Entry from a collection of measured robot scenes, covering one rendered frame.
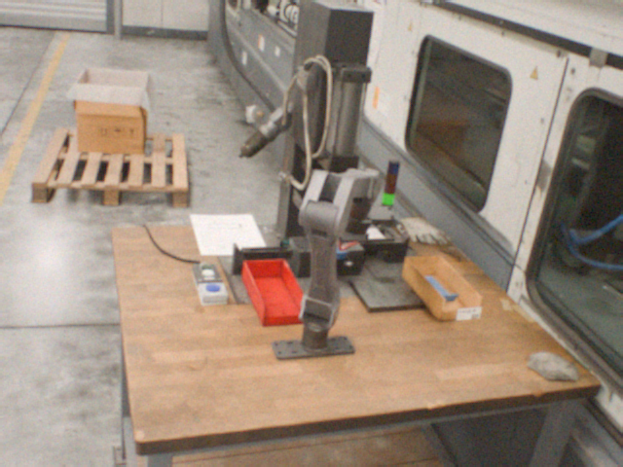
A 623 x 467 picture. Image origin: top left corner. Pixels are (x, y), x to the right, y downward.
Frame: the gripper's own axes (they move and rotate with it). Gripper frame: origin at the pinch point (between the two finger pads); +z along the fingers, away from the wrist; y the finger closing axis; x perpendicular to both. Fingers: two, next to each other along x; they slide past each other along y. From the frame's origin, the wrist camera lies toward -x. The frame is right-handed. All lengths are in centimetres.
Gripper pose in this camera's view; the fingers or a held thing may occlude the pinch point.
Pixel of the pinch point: (341, 243)
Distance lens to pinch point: 186.0
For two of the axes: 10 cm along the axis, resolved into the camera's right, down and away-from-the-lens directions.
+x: -9.4, 0.1, -3.3
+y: -2.0, -8.1, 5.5
